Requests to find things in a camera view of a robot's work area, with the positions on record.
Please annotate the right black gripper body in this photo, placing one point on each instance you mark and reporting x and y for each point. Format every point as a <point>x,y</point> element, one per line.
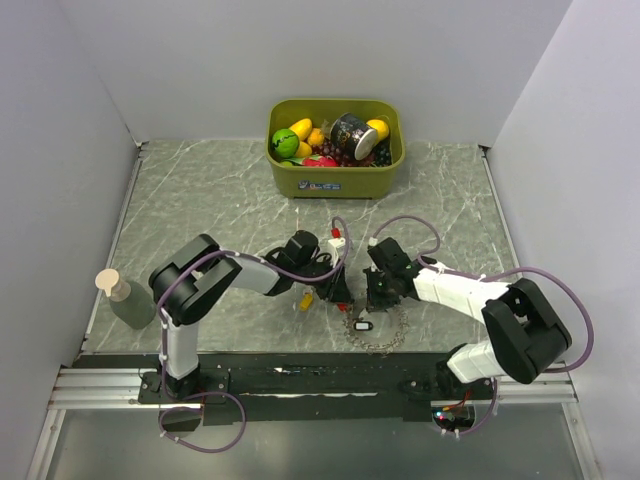
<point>378,283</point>

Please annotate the orange toy fruit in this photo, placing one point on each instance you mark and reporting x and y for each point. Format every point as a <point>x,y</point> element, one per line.
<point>316,137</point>

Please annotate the yellow tag key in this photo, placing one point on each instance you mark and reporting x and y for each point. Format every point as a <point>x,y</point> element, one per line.
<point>306,301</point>

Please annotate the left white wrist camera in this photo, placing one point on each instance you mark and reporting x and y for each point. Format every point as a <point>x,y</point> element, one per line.
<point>336,248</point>

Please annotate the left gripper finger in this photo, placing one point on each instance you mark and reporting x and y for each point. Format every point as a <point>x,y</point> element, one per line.
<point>344,295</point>
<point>325,293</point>

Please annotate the red toy dragonfruit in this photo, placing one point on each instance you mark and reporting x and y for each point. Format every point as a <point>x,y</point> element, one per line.
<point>319,161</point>

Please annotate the yellow toy lemon right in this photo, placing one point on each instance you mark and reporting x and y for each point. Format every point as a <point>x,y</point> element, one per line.
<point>381,127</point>

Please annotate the green toy watermelon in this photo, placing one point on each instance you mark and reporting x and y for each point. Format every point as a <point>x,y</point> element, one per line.
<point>285,143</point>

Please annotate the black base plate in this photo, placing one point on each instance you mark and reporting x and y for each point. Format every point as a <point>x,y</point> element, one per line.
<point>233,387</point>

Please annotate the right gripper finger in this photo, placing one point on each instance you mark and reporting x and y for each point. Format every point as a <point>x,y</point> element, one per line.
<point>374,304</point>
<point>394,300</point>

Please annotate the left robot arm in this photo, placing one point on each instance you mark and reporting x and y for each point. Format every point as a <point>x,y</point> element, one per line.
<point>189,284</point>

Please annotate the black printed can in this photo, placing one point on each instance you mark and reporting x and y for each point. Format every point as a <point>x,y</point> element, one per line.
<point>353,137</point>

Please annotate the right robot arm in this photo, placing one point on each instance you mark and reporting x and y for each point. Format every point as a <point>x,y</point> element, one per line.
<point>525,334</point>

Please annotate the large metal keyring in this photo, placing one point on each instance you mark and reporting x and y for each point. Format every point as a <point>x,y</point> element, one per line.
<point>388,335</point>

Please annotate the small yellow toy lemon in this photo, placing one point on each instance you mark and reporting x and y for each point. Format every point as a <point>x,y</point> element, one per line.
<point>304,150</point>

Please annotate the olive green plastic bin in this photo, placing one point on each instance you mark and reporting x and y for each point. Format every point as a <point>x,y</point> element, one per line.
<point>351,179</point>

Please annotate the black tag key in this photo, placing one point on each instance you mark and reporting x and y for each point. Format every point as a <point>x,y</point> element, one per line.
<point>363,326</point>

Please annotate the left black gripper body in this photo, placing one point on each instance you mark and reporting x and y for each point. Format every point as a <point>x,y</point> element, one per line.
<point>330,281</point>

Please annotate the dark toy grapes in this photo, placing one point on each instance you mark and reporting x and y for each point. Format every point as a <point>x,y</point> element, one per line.
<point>382,156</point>

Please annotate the yellow toy mango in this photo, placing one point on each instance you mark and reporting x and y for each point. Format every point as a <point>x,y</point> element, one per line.
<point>302,128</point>

